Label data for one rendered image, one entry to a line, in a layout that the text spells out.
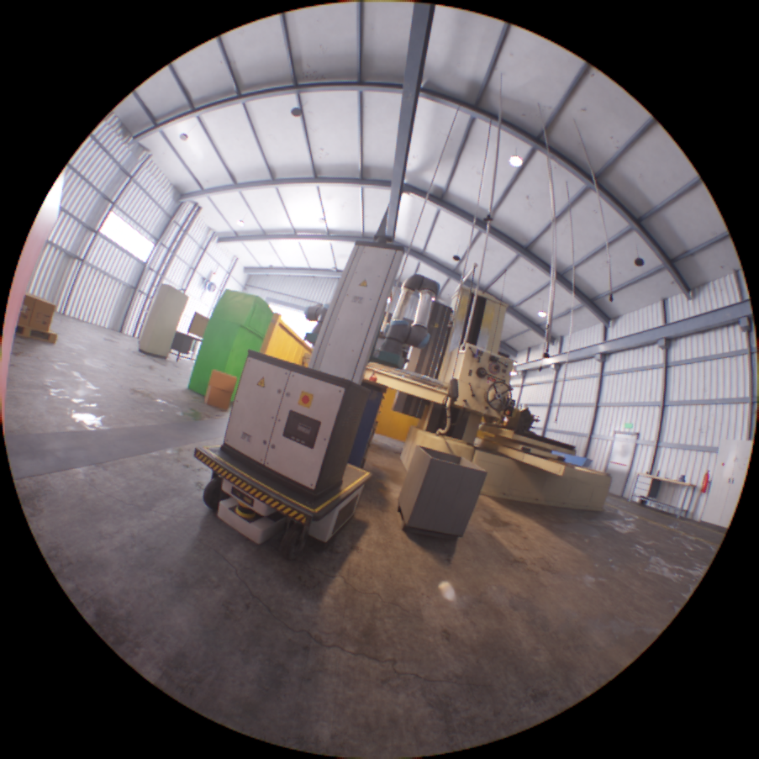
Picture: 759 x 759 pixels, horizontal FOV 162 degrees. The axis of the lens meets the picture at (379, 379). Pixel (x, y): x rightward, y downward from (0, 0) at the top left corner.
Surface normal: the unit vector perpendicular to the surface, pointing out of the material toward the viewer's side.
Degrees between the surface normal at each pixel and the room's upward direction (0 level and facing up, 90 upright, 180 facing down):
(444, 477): 90
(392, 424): 90
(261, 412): 90
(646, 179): 169
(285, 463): 90
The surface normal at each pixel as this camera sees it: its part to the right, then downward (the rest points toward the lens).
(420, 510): 0.04, -0.07
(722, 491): -0.95, -0.30
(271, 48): -0.11, 0.99
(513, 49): -0.47, 0.88
